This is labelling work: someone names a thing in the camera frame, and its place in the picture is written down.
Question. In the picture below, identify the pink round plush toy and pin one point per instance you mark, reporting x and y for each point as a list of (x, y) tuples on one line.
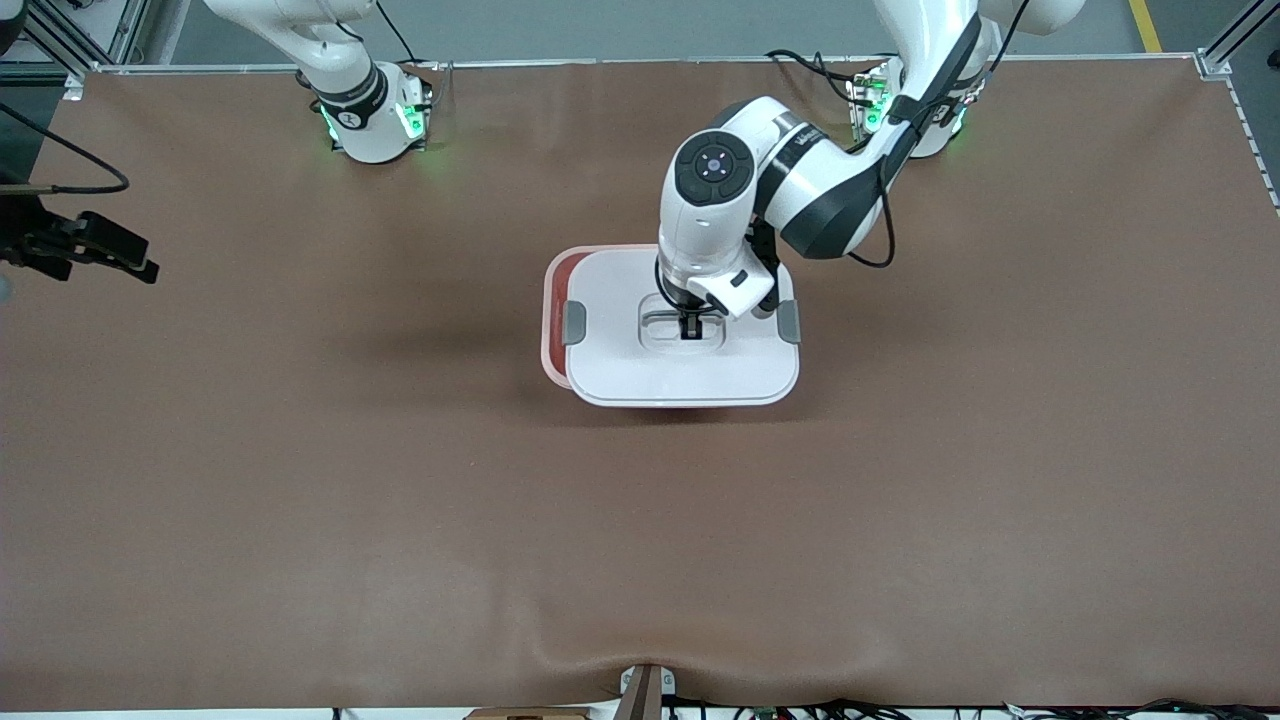
[(565, 280)]

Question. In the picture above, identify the white plastic box lid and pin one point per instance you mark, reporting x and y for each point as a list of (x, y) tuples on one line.
[(620, 370)]

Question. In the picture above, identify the perforated silver side rail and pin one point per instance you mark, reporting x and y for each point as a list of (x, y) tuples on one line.
[(1253, 140)]

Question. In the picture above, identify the silver table edge rail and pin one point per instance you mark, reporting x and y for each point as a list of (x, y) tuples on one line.
[(600, 62)]

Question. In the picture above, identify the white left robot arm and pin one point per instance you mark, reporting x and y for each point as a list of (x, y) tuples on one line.
[(690, 230)]

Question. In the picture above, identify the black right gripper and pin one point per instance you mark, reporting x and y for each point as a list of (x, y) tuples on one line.
[(28, 240)]

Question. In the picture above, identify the grey lid latch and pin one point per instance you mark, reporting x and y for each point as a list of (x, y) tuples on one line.
[(574, 323), (790, 321)]

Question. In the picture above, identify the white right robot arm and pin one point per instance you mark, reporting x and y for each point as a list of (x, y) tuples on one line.
[(365, 130)]

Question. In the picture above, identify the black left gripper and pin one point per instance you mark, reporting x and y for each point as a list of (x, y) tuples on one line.
[(686, 309)]

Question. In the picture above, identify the aluminium frame post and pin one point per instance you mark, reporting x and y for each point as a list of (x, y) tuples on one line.
[(60, 38), (1235, 35)]

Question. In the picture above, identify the brown table mat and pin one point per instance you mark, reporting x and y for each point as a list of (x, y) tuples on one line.
[(400, 550)]

